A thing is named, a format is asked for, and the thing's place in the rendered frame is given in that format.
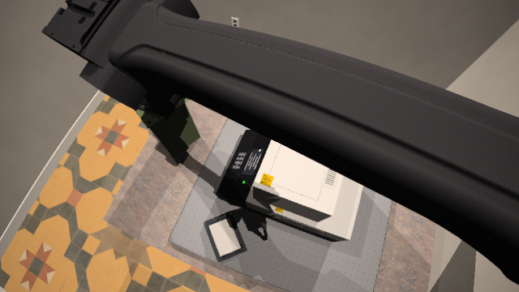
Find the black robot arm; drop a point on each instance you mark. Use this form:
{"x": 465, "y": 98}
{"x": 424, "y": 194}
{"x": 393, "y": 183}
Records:
{"x": 451, "y": 159}

